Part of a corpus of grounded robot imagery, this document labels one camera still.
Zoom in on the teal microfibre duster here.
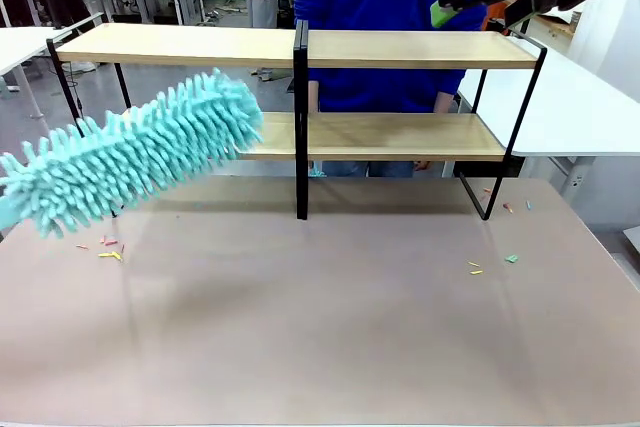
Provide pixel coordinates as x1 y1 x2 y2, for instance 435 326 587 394
0 66 265 241

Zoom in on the person's left forearm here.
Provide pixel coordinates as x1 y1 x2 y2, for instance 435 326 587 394
433 90 459 114

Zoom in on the large white table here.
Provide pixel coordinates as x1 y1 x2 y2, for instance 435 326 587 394
457 49 640 158

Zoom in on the small white table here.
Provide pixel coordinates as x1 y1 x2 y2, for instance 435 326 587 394
0 25 75 79

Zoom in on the two-tier wooden shelf black frame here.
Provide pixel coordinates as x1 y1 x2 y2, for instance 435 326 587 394
46 19 549 222

